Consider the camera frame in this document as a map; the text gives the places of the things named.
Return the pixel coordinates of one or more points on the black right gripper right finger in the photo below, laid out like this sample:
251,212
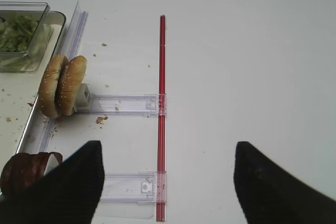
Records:
269,194

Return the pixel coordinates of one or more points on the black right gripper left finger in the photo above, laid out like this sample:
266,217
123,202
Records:
70,193

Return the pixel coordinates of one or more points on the brown meat patties stack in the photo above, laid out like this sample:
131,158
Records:
24,169

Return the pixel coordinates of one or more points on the green lettuce leaves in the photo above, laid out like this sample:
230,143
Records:
24,40

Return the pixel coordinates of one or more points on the right front clear pusher track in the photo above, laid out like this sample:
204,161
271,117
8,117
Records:
134,195

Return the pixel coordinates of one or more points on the clear pusher track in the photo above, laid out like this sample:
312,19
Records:
134,195
89,103

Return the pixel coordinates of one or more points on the white metal tray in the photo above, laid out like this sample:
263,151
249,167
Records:
19,95

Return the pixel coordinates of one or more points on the sesame top bun front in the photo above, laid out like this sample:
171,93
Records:
48,86

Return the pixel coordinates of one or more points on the sesame bun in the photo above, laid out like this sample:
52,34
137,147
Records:
48,86
69,84

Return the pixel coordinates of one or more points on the sesame top bun rear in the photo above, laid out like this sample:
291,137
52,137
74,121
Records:
69,84

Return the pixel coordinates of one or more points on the right rear clear pusher track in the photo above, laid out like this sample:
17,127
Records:
89,103

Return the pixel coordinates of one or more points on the clear plastic salad container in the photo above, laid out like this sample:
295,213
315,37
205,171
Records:
38,10

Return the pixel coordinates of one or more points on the right clear divider wall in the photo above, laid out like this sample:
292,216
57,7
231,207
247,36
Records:
42,125

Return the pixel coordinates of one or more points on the right red rail strip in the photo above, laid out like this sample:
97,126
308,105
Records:
160,206

